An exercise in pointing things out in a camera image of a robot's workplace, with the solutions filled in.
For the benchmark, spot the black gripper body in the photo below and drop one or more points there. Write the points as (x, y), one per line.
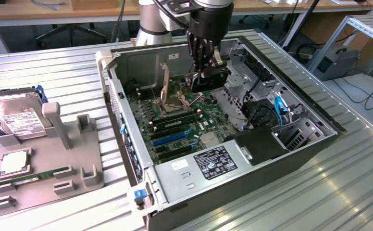
(212, 24)

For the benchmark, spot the green graphics card black cooler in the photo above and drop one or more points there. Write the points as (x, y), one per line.
(212, 83)

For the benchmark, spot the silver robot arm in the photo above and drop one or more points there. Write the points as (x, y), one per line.
(150, 24)

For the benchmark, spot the silver drive cage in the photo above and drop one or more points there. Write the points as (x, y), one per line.
(237, 80)

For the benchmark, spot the silver socket cover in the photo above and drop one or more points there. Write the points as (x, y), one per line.
(190, 99)

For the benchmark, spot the thin metal locking lever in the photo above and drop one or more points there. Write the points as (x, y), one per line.
(154, 93)

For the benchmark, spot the CPU socket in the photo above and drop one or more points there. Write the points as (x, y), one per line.
(174, 107)

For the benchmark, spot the green motherboard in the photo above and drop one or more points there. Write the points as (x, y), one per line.
(212, 119)

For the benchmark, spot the green RAM stick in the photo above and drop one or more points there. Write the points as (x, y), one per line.
(29, 178)
(176, 122)

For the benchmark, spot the black expansion slot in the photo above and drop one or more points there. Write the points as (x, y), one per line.
(174, 152)
(168, 133)

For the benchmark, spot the silver chipset heatsink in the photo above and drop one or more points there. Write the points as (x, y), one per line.
(210, 140)

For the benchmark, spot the blue expansion slot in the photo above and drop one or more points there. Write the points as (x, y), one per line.
(170, 139)

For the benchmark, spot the black plastic shroud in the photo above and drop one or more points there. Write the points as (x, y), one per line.
(260, 144)

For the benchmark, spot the silver perforated disk bay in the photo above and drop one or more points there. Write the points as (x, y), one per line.
(297, 138)

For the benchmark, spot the black office chair base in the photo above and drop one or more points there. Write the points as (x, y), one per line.
(72, 30)

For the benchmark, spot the blue disk caddy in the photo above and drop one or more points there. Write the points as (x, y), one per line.
(41, 95)

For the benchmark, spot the grey power supply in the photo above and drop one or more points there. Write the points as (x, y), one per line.
(180, 183)

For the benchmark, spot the black open PC case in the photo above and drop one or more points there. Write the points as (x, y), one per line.
(269, 183)

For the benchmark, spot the blue case latch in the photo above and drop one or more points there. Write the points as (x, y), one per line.
(140, 195)

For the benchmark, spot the silver hard disk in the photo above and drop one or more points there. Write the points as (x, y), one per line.
(20, 120)

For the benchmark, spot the grey parts rack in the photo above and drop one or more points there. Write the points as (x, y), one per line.
(45, 163)

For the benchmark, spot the silver CPU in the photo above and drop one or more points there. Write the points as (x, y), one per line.
(13, 162)

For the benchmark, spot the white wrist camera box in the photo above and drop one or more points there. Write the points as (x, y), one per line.
(173, 20)

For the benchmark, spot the wooden desk white frame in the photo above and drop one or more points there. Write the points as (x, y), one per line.
(13, 13)
(262, 8)

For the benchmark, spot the aluminium frame table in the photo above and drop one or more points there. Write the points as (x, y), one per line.
(369, 26)

